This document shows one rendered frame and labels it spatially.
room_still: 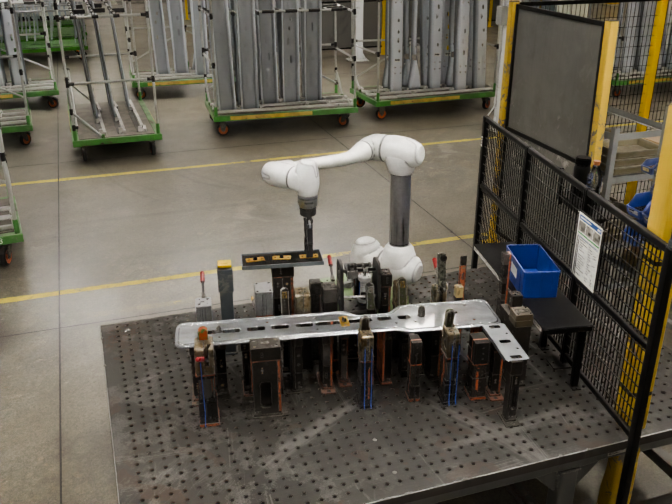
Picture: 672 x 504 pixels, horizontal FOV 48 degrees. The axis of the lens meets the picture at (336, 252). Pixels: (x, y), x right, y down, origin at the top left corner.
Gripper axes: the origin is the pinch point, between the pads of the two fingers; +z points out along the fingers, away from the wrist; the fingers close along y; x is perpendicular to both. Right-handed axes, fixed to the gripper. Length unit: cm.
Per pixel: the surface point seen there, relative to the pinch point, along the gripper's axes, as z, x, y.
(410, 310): 20, 41, 29
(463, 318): 20, 62, 40
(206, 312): 17, -47, 22
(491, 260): 17, 92, -9
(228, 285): 14.0, -37.1, 4.4
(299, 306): 17.4, -7.1, 22.8
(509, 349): 20, 72, 67
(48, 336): 120, -159, -152
